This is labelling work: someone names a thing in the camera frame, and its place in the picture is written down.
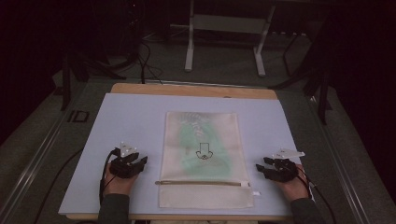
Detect cream mesh zipper bag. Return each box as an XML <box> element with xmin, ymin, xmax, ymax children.
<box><xmin>154</xmin><ymin>110</ymin><xmax>262</xmax><ymax>209</ymax></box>

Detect person's left hand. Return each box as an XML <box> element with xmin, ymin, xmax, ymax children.
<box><xmin>103</xmin><ymin>162</ymin><xmax>140</xmax><ymax>197</ymax></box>

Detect black floor cables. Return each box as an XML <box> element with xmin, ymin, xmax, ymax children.
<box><xmin>135</xmin><ymin>40</ymin><xmax>164</xmax><ymax>86</ymax></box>

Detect small black floor frame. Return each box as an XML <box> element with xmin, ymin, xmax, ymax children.
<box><xmin>67</xmin><ymin>109</ymin><xmax>91</xmax><ymax>123</ymax></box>

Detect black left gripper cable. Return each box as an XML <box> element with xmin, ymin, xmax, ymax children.
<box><xmin>98</xmin><ymin>148</ymin><xmax>121</xmax><ymax>206</ymax></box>

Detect green garment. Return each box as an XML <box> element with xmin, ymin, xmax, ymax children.
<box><xmin>177</xmin><ymin>113</ymin><xmax>233</xmax><ymax>179</ymax></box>

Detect thin black floor cable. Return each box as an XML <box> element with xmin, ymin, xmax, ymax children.
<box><xmin>33</xmin><ymin>148</ymin><xmax>84</xmax><ymax>224</ymax></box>

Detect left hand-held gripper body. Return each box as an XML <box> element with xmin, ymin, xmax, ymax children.
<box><xmin>108</xmin><ymin>141</ymin><xmax>145</xmax><ymax>180</ymax></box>

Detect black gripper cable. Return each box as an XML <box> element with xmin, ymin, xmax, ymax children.
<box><xmin>98</xmin><ymin>148</ymin><xmax>121</xmax><ymax>206</ymax></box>
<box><xmin>295</xmin><ymin>163</ymin><xmax>338</xmax><ymax>224</ymax></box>

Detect pale blue table mat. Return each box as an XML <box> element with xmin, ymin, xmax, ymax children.
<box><xmin>58</xmin><ymin>92</ymin><xmax>302</xmax><ymax>217</ymax></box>

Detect person's right hand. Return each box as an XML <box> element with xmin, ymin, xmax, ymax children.
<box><xmin>275</xmin><ymin>172</ymin><xmax>310</xmax><ymax>203</ymax></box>

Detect white metal stand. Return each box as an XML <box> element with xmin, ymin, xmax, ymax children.
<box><xmin>184</xmin><ymin>0</ymin><xmax>277</xmax><ymax>77</ymax></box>

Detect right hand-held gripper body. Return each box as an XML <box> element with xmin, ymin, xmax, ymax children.
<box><xmin>270</xmin><ymin>147</ymin><xmax>306</xmax><ymax>184</ymax></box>

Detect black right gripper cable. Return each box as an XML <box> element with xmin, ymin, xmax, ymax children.
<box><xmin>295</xmin><ymin>163</ymin><xmax>338</xmax><ymax>224</ymax></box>

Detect wooden table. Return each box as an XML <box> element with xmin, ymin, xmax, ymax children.
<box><xmin>65</xmin><ymin>82</ymin><xmax>296</xmax><ymax>222</ymax></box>

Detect black tripod stand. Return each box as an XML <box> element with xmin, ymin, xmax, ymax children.
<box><xmin>269</xmin><ymin>31</ymin><xmax>333</xmax><ymax>126</ymax></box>

